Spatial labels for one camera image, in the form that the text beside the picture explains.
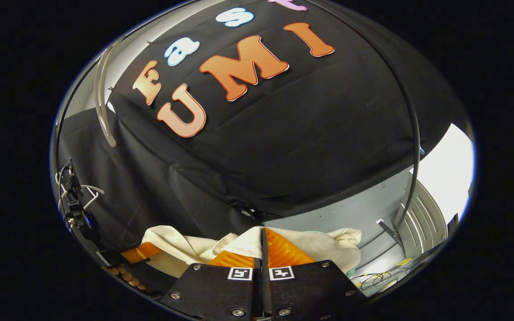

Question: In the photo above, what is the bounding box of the black backdrop cloth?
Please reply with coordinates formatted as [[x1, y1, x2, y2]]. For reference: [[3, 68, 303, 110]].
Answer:
[[56, 0, 472, 250]]

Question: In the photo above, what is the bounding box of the black cable coil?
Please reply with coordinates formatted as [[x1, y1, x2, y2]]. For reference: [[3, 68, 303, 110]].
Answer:
[[351, 256, 418, 290]]

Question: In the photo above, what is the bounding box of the black clothes rack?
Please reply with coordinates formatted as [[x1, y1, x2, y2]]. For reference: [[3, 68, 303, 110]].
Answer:
[[54, 0, 421, 252]]

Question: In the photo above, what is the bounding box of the white slatted panel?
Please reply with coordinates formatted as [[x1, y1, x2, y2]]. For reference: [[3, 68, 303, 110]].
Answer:
[[395, 178, 447, 259]]

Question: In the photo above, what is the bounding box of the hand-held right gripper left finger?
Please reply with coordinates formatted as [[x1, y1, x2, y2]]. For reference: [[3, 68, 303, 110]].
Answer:
[[161, 228, 264, 321]]

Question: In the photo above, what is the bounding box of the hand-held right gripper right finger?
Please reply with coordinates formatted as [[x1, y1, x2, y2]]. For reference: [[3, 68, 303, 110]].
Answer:
[[264, 227, 367, 321]]

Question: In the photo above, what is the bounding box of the cream collared shirt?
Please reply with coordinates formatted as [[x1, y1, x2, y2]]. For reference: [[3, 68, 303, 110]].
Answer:
[[141, 225, 362, 279]]

